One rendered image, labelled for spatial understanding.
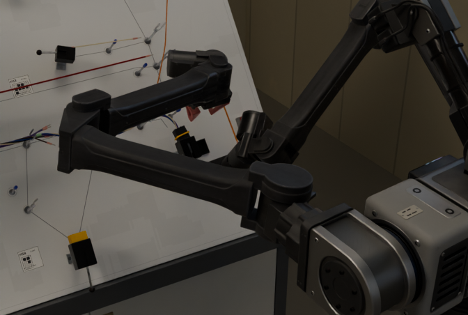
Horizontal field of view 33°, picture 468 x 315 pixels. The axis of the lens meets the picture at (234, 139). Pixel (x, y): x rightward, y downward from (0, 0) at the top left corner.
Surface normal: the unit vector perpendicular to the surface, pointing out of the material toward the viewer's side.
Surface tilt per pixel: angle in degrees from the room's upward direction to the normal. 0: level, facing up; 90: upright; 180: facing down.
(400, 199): 0
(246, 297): 90
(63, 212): 50
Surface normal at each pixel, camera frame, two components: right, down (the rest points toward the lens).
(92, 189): 0.37, -0.20
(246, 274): 0.48, 0.46
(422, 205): 0.01, -0.86
